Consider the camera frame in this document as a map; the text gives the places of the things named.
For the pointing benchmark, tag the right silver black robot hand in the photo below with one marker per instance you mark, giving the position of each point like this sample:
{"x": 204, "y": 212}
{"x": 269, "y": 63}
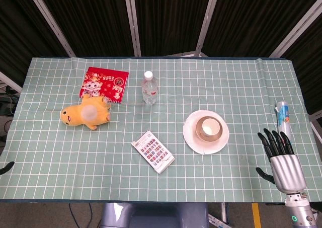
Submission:
{"x": 286, "y": 168}

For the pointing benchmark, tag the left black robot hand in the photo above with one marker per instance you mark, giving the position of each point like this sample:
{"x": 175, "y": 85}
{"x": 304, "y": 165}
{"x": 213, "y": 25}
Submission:
{"x": 6, "y": 167}

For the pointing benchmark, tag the small white paper cup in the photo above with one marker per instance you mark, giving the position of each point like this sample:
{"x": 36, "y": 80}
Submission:
{"x": 210, "y": 128}

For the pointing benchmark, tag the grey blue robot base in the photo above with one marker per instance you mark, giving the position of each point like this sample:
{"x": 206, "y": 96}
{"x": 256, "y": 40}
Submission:
{"x": 154, "y": 215}

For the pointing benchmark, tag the beige bowl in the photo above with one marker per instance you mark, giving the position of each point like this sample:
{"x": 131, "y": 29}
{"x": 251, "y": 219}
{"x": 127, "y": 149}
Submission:
{"x": 210, "y": 130}

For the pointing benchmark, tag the white plate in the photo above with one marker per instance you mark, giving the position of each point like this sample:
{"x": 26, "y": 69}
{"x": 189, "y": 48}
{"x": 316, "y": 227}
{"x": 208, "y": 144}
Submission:
{"x": 205, "y": 132}

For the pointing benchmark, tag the yellow plush duck toy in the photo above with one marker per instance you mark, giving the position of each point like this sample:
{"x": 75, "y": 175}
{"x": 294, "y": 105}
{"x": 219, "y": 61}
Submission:
{"x": 85, "y": 113}

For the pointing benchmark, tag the red cartoon calendar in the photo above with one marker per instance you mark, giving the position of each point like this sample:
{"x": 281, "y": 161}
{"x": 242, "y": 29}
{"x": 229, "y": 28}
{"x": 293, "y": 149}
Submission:
{"x": 105, "y": 83}

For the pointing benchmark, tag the white printed card box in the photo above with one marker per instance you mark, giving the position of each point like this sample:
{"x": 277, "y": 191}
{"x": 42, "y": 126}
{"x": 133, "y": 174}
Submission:
{"x": 152, "y": 151}

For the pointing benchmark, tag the green checked tablecloth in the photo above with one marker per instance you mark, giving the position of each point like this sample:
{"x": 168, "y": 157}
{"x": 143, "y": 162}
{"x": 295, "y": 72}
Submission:
{"x": 156, "y": 130}

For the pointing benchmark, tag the clear plastic water bottle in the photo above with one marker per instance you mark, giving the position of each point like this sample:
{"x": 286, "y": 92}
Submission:
{"x": 150, "y": 89}

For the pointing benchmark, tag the white metal frame post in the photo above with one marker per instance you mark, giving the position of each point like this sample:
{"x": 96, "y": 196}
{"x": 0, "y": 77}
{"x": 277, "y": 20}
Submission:
{"x": 296, "y": 28}
{"x": 207, "y": 21}
{"x": 132, "y": 21}
{"x": 50, "y": 21}

